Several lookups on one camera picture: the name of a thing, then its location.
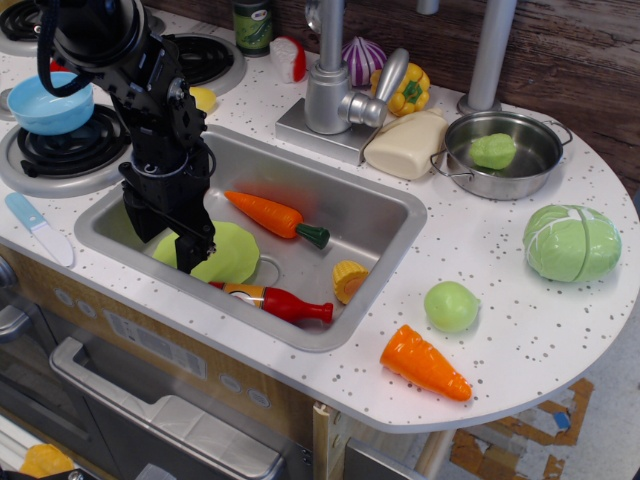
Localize green toy broccoli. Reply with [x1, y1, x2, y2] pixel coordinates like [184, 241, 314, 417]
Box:
[469, 133, 517, 170]

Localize yellow toy bell pepper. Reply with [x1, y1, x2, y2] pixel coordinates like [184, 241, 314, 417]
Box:
[388, 63, 431, 117]

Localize back left stove burner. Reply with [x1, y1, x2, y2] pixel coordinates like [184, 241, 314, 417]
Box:
[1, 1, 41, 57]

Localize orange toy carrot half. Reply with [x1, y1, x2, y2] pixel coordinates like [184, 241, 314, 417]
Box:
[380, 325, 472, 402]

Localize silver oven door handle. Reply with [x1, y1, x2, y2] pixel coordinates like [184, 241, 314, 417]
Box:
[50, 337, 286, 479]

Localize light green toy pear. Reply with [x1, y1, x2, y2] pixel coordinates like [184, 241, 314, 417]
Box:
[424, 281, 480, 333]

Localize yellow toy corn piece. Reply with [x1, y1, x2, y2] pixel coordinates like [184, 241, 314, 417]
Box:
[332, 260, 369, 304]

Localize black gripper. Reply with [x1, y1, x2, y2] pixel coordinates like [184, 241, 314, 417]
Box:
[119, 144, 216, 274]

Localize stove burner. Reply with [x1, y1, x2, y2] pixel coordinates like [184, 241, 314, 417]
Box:
[1, 105, 131, 199]
[164, 33, 247, 96]
[1, 1, 41, 57]

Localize light green toy plate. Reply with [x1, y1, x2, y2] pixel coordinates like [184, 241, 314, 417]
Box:
[151, 220, 262, 285]

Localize green toy can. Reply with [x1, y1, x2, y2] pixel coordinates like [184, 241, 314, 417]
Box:
[232, 0, 273, 57]

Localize stainless steel sink basin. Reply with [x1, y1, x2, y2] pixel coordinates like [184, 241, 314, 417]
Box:
[75, 126, 427, 352]

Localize light blue toy bowl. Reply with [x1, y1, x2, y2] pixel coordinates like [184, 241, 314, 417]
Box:
[7, 76, 94, 136]

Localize orange toy carrot with stem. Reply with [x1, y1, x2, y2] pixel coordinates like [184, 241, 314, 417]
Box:
[224, 191, 330, 249]

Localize red toy ketchup bottle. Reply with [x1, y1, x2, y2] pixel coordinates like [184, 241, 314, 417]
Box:
[210, 282, 334, 324]

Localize silver toy faucet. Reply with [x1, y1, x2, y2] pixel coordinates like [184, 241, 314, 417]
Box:
[275, 1, 409, 165]

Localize stainless steel pan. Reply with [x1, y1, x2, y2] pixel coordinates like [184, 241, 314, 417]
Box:
[430, 112, 573, 201]

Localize yellow toy on floor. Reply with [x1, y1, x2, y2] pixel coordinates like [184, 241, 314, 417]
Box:
[19, 444, 75, 479]

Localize yellow toy squash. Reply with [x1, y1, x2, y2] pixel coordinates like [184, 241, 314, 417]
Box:
[189, 87, 217, 114]

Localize front left stove burner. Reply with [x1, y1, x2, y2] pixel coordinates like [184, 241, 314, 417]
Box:
[1, 105, 131, 199]

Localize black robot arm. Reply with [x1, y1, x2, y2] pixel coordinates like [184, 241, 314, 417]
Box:
[37, 1, 216, 273]

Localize back right stove burner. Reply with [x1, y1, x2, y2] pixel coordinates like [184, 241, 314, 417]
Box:
[164, 33, 247, 96]

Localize cream toy mayonnaise bottle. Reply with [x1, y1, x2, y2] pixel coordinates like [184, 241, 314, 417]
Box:
[364, 108, 449, 180]

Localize green toy cabbage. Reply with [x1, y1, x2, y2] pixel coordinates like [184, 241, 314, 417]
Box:
[522, 205, 622, 283]

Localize purple toy onion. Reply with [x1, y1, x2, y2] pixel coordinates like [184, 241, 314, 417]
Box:
[341, 36, 387, 87]

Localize blue white toy knife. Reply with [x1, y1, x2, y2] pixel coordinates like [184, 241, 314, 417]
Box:
[5, 192, 75, 267]

